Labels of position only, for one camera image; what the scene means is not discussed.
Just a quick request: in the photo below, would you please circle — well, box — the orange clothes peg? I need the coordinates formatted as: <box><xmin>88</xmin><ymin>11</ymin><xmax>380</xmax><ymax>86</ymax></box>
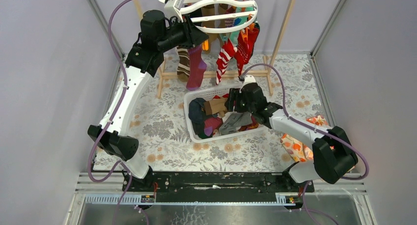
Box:
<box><xmin>201</xmin><ymin>39</ymin><xmax>210</xmax><ymax>51</ymax></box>

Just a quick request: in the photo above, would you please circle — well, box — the tan ribbed sock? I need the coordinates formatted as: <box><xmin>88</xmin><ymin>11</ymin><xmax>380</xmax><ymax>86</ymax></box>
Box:
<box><xmin>204</xmin><ymin>98</ymin><xmax>228</xmax><ymax>118</ymax></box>

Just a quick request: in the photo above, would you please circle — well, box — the brown white striped sock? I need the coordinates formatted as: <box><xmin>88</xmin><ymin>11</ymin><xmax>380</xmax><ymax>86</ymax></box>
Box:
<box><xmin>176</xmin><ymin>48</ymin><xmax>190</xmax><ymax>82</ymax></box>

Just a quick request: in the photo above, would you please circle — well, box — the maroon sock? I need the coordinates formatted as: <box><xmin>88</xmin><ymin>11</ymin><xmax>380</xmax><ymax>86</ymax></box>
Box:
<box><xmin>204</xmin><ymin>117</ymin><xmax>223</xmax><ymax>137</ymax></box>
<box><xmin>186</xmin><ymin>45</ymin><xmax>207</xmax><ymax>91</ymax></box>

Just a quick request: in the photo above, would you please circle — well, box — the white round clip hanger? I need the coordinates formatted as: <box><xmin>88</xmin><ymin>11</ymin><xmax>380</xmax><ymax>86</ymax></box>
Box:
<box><xmin>164</xmin><ymin>0</ymin><xmax>258</xmax><ymax>34</ymax></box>

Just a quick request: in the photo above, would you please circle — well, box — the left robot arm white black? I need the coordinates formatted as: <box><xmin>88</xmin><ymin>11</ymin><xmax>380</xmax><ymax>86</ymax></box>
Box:
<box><xmin>88</xmin><ymin>10</ymin><xmax>209</xmax><ymax>191</ymax></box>

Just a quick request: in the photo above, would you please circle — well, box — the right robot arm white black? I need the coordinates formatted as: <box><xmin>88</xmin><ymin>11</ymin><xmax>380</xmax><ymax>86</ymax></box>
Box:
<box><xmin>225</xmin><ymin>83</ymin><xmax>358</xmax><ymax>192</ymax></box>

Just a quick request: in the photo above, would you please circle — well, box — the wooden hanger rack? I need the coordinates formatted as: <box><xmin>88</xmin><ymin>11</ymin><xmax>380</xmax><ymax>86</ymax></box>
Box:
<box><xmin>134</xmin><ymin>0</ymin><xmax>296</xmax><ymax>99</ymax></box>

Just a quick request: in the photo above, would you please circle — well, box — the grey sock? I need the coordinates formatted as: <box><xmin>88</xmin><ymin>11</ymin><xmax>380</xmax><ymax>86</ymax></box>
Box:
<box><xmin>218</xmin><ymin>112</ymin><xmax>252</xmax><ymax>135</ymax></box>

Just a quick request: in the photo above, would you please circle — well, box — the white plastic laundry basket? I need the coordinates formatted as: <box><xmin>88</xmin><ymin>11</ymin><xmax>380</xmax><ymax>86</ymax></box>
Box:
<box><xmin>183</xmin><ymin>84</ymin><xmax>270</xmax><ymax>144</ymax></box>

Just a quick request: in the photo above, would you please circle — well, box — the red snowflake sock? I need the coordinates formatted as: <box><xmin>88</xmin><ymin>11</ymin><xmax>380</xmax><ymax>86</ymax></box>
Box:
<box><xmin>234</xmin><ymin>23</ymin><xmax>260</xmax><ymax>76</ymax></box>

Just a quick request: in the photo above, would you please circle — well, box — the red white striped sock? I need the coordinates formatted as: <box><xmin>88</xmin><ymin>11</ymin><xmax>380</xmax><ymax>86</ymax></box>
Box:
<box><xmin>216</xmin><ymin>39</ymin><xmax>237</xmax><ymax>85</ymax></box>

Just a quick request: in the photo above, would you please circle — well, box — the brown ribbed sock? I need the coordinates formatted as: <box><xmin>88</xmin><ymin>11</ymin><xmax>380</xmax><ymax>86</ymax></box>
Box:
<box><xmin>201</xmin><ymin>4</ymin><xmax>229</xmax><ymax>54</ymax></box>

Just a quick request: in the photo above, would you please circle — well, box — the navy blue sock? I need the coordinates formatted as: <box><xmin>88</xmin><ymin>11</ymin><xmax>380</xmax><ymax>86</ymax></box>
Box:
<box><xmin>188</xmin><ymin>98</ymin><xmax>207</xmax><ymax>135</ymax></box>

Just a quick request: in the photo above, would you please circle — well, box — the teal patterned sock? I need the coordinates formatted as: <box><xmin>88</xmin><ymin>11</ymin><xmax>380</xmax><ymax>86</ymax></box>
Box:
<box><xmin>229</xmin><ymin>7</ymin><xmax>254</xmax><ymax>45</ymax></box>

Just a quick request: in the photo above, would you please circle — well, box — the floral orange bag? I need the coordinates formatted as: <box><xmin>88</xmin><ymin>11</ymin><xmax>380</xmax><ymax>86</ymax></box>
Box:
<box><xmin>280</xmin><ymin>115</ymin><xmax>329</xmax><ymax>162</ymax></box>

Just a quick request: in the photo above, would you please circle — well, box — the floral table mat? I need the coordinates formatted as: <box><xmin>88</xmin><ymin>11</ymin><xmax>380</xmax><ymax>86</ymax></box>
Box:
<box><xmin>128</xmin><ymin>54</ymin><xmax>324</xmax><ymax>172</ymax></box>

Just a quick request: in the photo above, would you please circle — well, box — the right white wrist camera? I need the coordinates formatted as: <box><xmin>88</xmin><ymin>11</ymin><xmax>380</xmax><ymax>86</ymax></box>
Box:
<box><xmin>242</xmin><ymin>75</ymin><xmax>256</xmax><ymax>87</ymax></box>

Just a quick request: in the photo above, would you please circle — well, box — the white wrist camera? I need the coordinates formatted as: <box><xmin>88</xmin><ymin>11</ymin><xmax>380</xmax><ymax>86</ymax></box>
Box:
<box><xmin>242</xmin><ymin>75</ymin><xmax>256</xmax><ymax>87</ymax></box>
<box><xmin>159</xmin><ymin>0</ymin><xmax>184</xmax><ymax>22</ymax></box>

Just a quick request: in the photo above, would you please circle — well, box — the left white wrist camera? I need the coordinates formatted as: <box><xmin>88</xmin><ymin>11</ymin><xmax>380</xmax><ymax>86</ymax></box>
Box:
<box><xmin>159</xmin><ymin>0</ymin><xmax>184</xmax><ymax>22</ymax></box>

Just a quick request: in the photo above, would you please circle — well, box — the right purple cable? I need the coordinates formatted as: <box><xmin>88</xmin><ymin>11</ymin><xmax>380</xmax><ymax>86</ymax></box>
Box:
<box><xmin>238</xmin><ymin>63</ymin><xmax>370</xmax><ymax>181</ymax></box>

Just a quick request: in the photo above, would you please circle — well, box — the purple cable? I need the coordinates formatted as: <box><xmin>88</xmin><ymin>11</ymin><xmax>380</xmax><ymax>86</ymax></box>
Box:
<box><xmin>87</xmin><ymin>0</ymin><xmax>162</xmax><ymax>183</ymax></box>
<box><xmin>238</xmin><ymin>63</ymin><xmax>370</xmax><ymax>181</ymax></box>

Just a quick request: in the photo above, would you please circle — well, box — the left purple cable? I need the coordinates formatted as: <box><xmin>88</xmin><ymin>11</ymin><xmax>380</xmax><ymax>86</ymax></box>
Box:
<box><xmin>87</xmin><ymin>0</ymin><xmax>162</xmax><ymax>183</ymax></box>

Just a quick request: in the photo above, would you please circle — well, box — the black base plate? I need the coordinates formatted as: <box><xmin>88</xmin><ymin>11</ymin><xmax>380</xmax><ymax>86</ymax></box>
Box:
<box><xmin>122</xmin><ymin>171</ymin><xmax>314</xmax><ymax>203</ymax></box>

